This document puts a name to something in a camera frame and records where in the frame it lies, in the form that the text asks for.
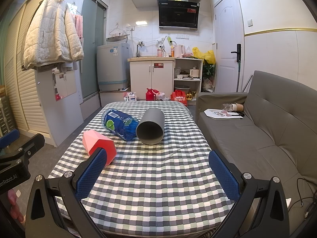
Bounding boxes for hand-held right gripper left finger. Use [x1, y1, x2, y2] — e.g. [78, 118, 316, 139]
[25, 147, 108, 238]

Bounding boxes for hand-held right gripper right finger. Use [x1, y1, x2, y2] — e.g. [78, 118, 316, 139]
[208, 150, 291, 238]

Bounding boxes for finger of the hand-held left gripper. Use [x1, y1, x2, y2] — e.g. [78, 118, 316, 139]
[0, 133, 46, 176]
[0, 128, 20, 151]

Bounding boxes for grey cup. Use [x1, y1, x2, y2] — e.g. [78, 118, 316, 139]
[136, 108, 165, 146]

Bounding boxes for pink hexagonal cup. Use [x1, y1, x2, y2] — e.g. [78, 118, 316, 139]
[83, 130, 117, 166]

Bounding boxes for person's left hand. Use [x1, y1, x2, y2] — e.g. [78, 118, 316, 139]
[7, 189, 25, 224]

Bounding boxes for grey sofa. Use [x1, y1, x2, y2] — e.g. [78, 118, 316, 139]
[196, 70, 317, 238]

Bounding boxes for blue plastic bottle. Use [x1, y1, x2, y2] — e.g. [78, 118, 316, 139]
[102, 108, 139, 142]

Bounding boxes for cream shutter wardrobe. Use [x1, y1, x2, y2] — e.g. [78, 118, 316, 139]
[0, 0, 55, 135]

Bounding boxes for grey checked tablecloth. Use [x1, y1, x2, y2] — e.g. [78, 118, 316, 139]
[47, 101, 236, 234]

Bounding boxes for sheets of paper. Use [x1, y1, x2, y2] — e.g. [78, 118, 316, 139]
[223, 111, 244, 120]

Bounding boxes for white octagonal card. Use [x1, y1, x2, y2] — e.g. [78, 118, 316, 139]
[204, 108, 230, 120]

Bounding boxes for white printed packet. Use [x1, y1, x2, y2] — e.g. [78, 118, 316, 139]
[123, 91, 137, 102]

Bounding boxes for red shopping bag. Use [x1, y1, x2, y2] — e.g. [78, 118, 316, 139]
[171, 90, 188, 106]

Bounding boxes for grey plastic basin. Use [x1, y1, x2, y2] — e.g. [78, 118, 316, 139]
[174, 85, 191, 94]

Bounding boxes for red thermos jug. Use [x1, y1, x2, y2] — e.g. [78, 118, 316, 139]
[145, 87, 158, 102]

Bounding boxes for white open shelf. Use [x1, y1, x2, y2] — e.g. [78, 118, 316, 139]
[173, 58, 204, 101]

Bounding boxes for green plant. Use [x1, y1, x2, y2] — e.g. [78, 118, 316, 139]
[202, 59, 216, 80]

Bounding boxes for white puffer jacket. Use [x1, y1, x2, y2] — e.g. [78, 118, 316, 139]
[23, 0, 85, 70]

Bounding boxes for white sink cabinet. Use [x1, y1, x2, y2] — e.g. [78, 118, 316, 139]
[127, 57, 175, 102]

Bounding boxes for grey washing machine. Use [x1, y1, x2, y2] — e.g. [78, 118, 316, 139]
[96, 42, 131, 92]

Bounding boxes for frosted glass shower door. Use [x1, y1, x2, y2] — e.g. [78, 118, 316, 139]
[80, 0, 109, 103]

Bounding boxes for yellow plastic bag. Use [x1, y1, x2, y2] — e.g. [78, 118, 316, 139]
[192, 47, 216, 65]

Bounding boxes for pink towel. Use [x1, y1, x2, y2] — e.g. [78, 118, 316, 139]
[74, 14, 84, 40]

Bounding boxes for pink electric kettle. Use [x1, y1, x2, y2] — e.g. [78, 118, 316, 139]
[174, 44, 185, 58]

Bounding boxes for metal faucet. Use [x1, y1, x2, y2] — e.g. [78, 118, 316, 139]
[136, 41, 145, 58]

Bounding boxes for metal basin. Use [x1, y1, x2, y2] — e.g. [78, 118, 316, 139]
[106, 35, 129, 43]

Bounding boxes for white door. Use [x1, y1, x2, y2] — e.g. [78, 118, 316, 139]
[213, 0, 246, 94]

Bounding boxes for black range hood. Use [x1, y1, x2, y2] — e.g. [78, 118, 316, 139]
[157, 0, 201, 31]

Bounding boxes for black cable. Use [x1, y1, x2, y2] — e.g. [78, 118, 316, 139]
[288, 177, 317, 219]

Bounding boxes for green mop handle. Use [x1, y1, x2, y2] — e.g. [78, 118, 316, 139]
[236, 60, 242, 93]

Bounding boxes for black door handle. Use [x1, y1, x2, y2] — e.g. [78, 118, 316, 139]
[230, 44, 241, 63]

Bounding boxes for wire clothes hanger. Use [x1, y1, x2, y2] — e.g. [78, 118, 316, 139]
[108, 23, 128, 36]

